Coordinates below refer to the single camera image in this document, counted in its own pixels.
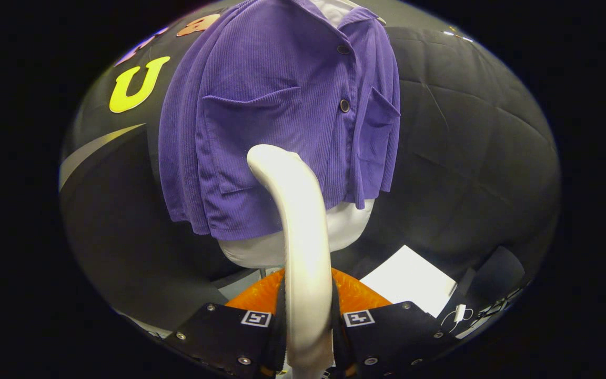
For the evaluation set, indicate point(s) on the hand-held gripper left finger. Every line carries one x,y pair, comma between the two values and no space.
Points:
229,337

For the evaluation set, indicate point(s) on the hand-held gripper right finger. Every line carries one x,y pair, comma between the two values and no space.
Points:
392,337

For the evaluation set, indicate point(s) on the white garment steamer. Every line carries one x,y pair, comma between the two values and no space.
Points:
305,252

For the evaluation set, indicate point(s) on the white paper sheet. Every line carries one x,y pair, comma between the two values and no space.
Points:
413,281

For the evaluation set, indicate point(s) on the white mannequin torso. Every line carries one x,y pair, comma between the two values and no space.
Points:
345,226

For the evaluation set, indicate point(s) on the black backdrop cloth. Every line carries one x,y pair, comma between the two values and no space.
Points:
466,158

